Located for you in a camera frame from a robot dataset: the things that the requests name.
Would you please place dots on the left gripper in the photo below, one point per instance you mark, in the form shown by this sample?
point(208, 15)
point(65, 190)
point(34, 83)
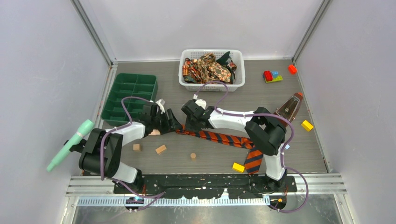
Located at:
point(171, 125)

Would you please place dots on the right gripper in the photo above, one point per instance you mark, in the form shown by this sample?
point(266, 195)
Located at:
point(188, 127)

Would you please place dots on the orange navy striped tie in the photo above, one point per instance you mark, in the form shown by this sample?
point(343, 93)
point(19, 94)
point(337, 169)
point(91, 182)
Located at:
point(254, 158)

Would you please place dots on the white plastic basket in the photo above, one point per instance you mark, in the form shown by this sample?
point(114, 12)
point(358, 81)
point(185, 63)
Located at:
point(237, 58)

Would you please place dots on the brown wooden metronome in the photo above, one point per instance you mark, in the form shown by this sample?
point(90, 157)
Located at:
point(290, 108)

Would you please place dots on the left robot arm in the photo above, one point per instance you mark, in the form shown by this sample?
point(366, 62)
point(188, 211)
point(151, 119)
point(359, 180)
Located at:
point(101, 152)

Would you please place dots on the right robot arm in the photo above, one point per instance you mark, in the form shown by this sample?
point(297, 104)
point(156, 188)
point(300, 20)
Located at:
point(259, 132)

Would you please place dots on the wooden cylinder peg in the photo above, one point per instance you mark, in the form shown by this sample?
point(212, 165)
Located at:
point(155, 132)

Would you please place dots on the green compartment tray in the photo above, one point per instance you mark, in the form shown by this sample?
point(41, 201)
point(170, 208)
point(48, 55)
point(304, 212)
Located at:
point(127, 97)

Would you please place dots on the small wooden cube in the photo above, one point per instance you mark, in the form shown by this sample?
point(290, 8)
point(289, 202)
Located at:
point(136, 147)

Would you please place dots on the small wooden block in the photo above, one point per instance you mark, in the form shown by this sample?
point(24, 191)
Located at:
point(161, 149)

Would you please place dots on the floral patterned tie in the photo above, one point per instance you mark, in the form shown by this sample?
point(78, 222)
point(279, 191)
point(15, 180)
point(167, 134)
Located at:
point(205, 69)

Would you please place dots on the yellow toy brick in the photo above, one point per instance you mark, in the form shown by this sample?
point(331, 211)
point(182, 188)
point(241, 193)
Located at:
point(237, 167)
point(307, 125)

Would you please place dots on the dark green tie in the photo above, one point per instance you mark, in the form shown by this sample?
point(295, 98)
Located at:
point(224, 58)

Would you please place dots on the mint green microphone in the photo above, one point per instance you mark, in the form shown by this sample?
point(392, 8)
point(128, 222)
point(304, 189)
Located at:
point(84, 129)

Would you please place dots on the stacked lego bricks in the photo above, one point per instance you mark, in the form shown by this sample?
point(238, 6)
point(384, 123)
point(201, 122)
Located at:
point(272, 76)

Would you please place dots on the red toy brick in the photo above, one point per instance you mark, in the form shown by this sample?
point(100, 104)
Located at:
point(292, 69)

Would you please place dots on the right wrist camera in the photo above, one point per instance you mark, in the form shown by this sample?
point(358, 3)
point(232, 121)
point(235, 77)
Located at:
point(200, 102)

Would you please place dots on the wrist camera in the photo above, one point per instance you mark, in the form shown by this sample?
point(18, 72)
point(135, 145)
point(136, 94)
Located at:
point(160, 103)
point(200, 102)

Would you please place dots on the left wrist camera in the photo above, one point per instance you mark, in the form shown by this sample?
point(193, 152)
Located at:
point(160, 103)

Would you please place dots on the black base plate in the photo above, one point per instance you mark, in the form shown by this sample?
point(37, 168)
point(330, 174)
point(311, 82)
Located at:
point(206, 186)

